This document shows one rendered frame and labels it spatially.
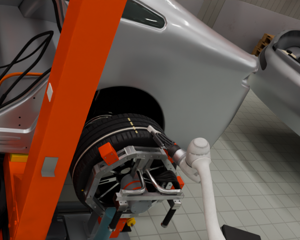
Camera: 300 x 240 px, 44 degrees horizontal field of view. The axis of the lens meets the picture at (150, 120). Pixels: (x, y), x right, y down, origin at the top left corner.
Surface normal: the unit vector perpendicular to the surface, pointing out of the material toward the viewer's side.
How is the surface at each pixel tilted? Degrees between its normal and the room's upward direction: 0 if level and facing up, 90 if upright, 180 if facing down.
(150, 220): 0
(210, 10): 90
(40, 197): 90
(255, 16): 90
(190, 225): 0
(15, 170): 0
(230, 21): 90
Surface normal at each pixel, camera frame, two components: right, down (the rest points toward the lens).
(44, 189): 0.36, 0.59
